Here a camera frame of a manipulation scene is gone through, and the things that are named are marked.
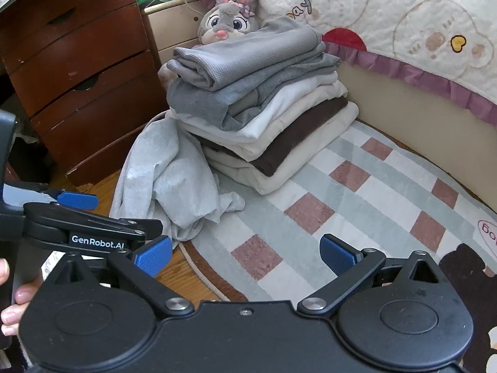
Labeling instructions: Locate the wooden dresser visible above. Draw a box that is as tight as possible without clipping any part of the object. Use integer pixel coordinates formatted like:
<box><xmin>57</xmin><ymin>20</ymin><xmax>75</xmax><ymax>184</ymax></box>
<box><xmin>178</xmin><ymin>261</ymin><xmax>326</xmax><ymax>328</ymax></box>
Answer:
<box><xmin>0</xmin><ymin>0</ymin><xmax>168</xmax><ymax>188</ymax></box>

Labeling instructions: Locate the stack of folded clothes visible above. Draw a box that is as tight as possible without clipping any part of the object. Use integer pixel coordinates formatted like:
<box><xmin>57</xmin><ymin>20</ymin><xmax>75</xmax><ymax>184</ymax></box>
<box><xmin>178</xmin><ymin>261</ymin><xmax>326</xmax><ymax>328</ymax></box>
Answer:
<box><xmin>158</xmin><ymin>16</ymin><xmax>360</xmax><ymax>196</ymax></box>

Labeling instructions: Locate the light grey sweatshirt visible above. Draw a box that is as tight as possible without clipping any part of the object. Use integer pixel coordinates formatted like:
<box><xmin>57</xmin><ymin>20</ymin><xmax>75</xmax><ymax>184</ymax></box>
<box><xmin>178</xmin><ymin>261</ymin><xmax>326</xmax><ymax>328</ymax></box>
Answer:
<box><xmin>110</xmin><ymin>113</ymin><xmax>246</xmax><ymax>242</ymax></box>

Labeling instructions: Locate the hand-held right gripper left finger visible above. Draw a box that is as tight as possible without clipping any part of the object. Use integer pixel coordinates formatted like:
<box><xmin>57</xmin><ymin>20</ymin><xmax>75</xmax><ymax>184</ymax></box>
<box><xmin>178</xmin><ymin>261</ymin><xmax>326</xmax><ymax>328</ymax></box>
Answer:
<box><xmin>43</xmin><ymin>236</ymin><xmax>195</xmax><ymax>318</ymax></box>

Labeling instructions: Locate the person's left hand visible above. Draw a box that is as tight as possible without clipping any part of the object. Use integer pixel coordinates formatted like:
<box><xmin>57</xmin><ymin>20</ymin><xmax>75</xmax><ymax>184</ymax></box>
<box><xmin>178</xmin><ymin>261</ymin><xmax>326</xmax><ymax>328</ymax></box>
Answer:
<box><xmin>0</xmin><ymin>259</ymin><xmax>44</xmax><ymax>337</ymax></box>

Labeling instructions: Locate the grey rabbit plush toy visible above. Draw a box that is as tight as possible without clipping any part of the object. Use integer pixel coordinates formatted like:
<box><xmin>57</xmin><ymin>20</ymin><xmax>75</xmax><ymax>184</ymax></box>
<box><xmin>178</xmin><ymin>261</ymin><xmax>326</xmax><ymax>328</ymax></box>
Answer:
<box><xmin>195</xmin><ymin>1</ymin><xmax>262</xmax><ymax>46</ymax></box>

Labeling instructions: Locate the bear print quilted bedspread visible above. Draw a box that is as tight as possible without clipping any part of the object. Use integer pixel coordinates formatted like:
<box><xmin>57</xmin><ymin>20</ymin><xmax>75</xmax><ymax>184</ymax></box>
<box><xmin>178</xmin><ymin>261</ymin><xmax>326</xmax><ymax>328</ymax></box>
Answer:
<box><xmin>254</xmin><ymin>0</ymin><xmax>497</xmax><ymax>128</ymax></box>

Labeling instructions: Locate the beige nightstand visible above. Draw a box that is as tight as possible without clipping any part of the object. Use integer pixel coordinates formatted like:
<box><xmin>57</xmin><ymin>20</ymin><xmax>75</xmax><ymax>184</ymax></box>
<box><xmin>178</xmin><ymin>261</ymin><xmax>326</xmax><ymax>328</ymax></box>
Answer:
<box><xmin>144</xmin><ymin>0</ymin><xmax>218</xmax><ymax>68</ymax></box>

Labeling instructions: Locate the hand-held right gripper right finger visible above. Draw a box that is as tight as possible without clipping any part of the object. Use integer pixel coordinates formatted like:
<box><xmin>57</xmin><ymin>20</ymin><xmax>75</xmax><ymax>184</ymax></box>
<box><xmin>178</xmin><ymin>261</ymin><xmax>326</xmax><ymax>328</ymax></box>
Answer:
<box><xmin>297</xmin><ymin>234</ymin><xmax>451</xmax><ymax>317</ymax></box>

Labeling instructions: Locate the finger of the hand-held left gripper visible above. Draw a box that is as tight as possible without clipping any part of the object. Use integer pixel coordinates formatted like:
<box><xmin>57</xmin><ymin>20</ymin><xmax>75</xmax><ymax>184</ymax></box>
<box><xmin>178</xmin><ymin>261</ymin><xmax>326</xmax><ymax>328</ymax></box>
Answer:
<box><xmin>39</xmin><ymin>187</ymin><xmax>98</xmax><ymax>211</ymax></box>
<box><xmin>23</xmin><ymin>201</ymin><xmax>164</xmax><ymax>238</ymax></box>

